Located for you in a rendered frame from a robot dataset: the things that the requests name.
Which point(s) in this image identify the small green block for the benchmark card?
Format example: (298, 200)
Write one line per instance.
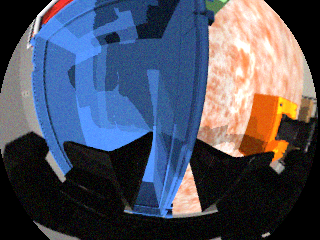
(216, 5)

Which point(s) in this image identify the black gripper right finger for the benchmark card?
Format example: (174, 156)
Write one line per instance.
(216, 173)

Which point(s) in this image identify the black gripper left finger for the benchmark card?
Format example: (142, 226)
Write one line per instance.
(124, 166)

